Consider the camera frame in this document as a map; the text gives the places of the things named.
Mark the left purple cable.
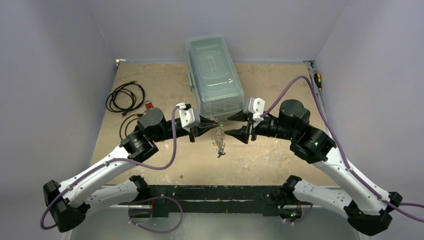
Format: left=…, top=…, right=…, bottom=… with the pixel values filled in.
left=40, top=105, right=190, bottom=235

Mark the black usb cable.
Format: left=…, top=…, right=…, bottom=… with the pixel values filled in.
left=119, top=113, right=148, bottom=142

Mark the metal key organizer plate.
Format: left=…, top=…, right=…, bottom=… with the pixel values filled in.
left=211, top=126, right=226, bottom=158

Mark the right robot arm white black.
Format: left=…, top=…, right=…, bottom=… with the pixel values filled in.
left=225, top=98, right=403, bottom=236

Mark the purple cable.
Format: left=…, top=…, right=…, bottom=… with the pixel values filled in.
left=259, top=75, right=424, bottom=226
left=40, top=105, right=190, bottom=235

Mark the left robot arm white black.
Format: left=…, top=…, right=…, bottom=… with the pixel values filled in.
left=39, top=102, right=219, bottom=233

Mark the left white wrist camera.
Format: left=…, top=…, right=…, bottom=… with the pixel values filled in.
left=176, top=102, right=201, bottom=132

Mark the yellow black screwdriver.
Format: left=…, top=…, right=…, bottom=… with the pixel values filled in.
left=313, top=72, right=322, bottom=91

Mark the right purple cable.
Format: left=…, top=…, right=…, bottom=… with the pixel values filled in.
left=259, top=75, right=424, bottom=226

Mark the coiled black cable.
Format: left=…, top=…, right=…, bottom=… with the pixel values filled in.
left=105, top=81, right=146, bottom=114

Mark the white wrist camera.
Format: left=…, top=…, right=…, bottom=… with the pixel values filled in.
left=242, top=97, right=265, bottom=128
left=176, top=102, right=201, bottom=132

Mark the clear plastic storage box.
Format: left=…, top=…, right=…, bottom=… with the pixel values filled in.
left=185, top=34, right=245, bottom=122

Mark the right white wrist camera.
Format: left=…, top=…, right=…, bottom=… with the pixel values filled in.
left=242, top=97, right=265, bottom=128

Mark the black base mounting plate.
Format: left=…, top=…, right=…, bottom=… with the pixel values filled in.
left=131, top=185, right=310, bottom=222

